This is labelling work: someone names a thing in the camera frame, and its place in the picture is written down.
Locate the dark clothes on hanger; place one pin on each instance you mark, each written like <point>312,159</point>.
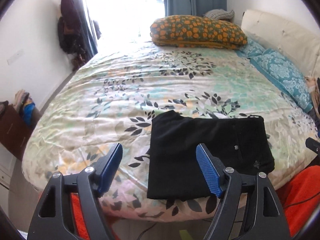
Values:
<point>69,34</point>

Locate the black pants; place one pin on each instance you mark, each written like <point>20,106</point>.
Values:
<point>188,155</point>

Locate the checkered grey cushion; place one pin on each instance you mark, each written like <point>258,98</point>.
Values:
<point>220,14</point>

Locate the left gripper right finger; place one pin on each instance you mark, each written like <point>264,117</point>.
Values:
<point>264,216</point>

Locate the orange floral folded quilt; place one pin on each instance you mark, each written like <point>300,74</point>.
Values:
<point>197,32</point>

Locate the pile of folded clothes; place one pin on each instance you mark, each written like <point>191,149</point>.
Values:
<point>24,105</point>

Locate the teal patterned pillow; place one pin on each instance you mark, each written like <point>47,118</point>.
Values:
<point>279,70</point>

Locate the cream padded headboard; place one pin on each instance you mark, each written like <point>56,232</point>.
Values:
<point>292,40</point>

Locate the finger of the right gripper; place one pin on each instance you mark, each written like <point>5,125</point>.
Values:
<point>313,145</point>

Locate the beige cloth on bedside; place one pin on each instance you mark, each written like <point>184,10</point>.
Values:
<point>312,85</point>

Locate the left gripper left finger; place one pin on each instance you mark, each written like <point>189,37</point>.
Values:
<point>53,217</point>

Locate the floral bed cover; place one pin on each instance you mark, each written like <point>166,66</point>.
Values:
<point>116,95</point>

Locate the white wall switch plate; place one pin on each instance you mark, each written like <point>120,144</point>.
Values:
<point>15,57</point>

